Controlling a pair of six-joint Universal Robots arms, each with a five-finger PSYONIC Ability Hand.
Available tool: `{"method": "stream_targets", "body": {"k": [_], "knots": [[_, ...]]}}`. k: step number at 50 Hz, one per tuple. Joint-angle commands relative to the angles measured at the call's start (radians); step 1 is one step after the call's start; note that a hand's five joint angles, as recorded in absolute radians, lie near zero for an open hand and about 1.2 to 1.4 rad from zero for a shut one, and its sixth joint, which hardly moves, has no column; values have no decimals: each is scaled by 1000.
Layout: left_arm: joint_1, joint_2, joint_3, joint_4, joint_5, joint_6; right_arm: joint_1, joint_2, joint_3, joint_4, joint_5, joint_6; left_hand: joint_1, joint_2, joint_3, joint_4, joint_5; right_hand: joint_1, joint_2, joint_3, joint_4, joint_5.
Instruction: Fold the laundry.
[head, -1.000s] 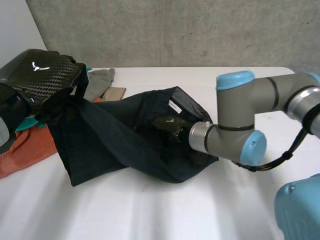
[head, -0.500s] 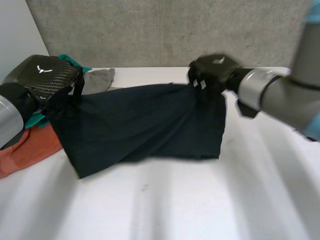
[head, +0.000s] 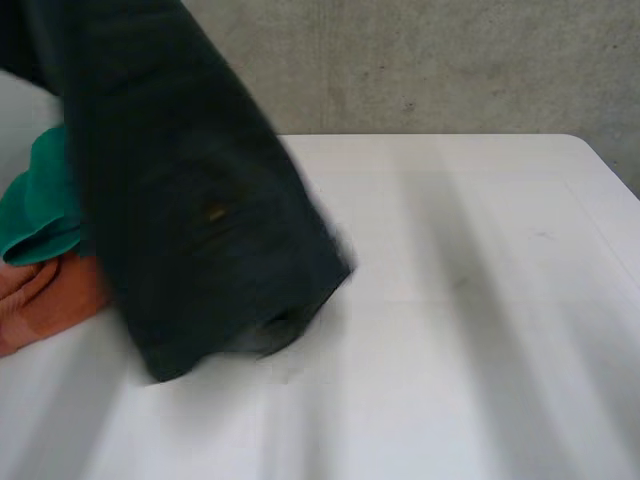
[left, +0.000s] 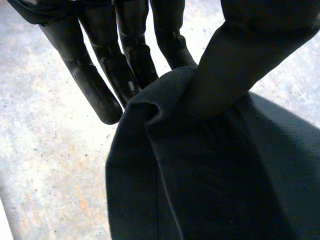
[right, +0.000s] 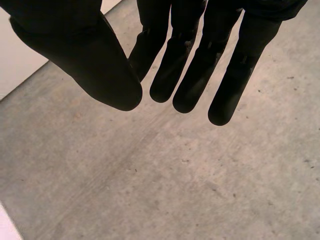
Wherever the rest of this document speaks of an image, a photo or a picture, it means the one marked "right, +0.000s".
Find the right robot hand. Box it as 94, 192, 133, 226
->
0, 0, 309, 126

